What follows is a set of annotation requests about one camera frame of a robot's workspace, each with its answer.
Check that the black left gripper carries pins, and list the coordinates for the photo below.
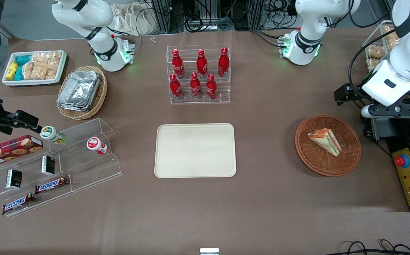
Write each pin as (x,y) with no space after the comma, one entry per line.
(356,93)

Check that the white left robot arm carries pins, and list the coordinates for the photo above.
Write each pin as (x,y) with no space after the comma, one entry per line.
(307,42)

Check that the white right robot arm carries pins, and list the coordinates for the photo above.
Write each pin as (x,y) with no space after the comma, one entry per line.
(84,14)

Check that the wrapped triangle sandwich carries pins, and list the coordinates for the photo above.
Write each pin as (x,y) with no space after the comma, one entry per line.
(327,141)

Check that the brown round wicker basket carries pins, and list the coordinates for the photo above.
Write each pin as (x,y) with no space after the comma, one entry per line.
(348,156)

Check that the light oval wicker basket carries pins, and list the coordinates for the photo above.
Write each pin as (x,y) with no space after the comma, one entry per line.
(100,95)

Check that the beige plastic tray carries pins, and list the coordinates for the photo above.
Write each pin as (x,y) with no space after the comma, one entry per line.
(195,150)

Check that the green lid yogurt bottle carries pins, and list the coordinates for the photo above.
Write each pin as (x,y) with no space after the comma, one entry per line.
(51,134)

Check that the red tartan cookie box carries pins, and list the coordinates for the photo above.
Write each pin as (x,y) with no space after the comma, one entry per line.
(10,151)

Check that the wrapped bread roll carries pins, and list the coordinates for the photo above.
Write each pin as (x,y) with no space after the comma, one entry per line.
(391,35)
(375,52)
(371,64)

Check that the teal snack packet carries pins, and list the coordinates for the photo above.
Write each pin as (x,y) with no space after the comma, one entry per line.
(18,74)
(23,59)

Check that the aluminium foil container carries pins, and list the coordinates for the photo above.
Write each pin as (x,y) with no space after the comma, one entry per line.
(71,107)
(81,86)

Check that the small black chocolate box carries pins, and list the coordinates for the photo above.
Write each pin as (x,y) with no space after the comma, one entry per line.
(48,165)
(13,179)

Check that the clear bag of rice crackers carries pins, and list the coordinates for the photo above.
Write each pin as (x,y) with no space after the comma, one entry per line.
(34,71)
(47,57)
(52,72)

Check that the yellow snack packet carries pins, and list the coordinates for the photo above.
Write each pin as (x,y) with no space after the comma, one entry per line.
(12,71)

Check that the clear acrylic stepped shelf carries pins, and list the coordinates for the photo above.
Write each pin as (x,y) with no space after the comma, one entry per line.
(84,166)
(31,184)

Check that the white rectangular snack bin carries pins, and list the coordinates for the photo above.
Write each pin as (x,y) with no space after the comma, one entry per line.
(62,67)

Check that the Snickers chocolate bar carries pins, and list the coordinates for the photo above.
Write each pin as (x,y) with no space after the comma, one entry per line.
(51,185)
(18,203)

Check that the red lid yogurt bottle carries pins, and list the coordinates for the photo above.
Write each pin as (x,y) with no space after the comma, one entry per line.
(96,144)

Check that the red emergency stop button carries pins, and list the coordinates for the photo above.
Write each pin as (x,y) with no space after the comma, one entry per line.
(401,160)

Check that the clear acrylic bottle rack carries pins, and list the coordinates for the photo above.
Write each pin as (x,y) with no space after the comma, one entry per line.
(222,88)

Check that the red cola bottle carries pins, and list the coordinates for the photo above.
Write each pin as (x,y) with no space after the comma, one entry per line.
(201,65)
(223,63)
(177,65)
(175,88)
(195,86)
(211,88)

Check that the white cloth bag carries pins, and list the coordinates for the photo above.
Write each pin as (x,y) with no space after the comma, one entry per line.
(134,19)

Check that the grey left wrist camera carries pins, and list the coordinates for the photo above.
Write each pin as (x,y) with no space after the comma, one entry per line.
(366,111)

